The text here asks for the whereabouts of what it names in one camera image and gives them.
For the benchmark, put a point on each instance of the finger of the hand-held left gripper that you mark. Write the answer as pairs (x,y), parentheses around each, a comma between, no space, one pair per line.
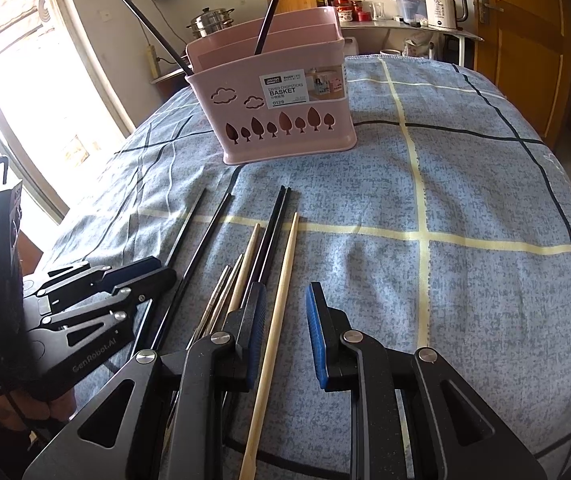
(150,282)
(130,270)

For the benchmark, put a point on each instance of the person's left hand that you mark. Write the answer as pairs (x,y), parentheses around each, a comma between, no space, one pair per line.
(60,407)

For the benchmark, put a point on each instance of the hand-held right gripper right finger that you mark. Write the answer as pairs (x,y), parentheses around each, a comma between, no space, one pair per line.
(315,340)

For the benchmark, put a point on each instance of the blue checked blanket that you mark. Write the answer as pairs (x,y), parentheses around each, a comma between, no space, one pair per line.
(465,185)

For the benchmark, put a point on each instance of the window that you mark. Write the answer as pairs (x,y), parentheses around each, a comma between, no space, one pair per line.
(15,60)

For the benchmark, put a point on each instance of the black chopstick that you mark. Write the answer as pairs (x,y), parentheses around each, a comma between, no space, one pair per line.
(279,225)
(271,225)
(275,2)
(201,250)
(150,27)
(188,225)

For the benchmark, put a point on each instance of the steel steamer pot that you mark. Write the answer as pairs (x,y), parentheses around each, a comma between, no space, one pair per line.
(210,22)

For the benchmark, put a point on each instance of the wooden chopstick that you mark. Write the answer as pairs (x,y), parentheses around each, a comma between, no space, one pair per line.
(245,262)
(275,310)

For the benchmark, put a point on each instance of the red lidded jar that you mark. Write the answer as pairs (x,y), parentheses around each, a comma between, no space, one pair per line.
(344,10)

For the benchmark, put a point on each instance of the clear drinking glass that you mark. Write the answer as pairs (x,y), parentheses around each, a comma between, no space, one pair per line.
(378,11)

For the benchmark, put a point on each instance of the water filter pitcher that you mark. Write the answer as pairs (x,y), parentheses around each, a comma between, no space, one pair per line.
(408,10)

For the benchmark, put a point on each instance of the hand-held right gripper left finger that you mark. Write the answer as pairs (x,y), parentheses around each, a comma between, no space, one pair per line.
(257,330)

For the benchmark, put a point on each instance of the wooden door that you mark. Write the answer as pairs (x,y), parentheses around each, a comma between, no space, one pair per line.
(525,60)

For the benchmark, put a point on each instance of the pink plastic chopstick basket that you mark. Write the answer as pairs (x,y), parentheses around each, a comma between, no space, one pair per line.
(265,130)

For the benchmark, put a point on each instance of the metal chopstick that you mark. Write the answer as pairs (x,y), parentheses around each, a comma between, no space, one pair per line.
(215,300)
(228,290)

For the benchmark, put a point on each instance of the metal kitchen counter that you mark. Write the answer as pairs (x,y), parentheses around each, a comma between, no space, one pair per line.
(390,25)

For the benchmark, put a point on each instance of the beige power strip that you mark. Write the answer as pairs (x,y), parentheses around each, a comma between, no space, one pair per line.
(153,62)

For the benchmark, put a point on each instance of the white electric kettle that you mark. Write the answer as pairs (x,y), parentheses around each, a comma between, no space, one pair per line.
(440,10)

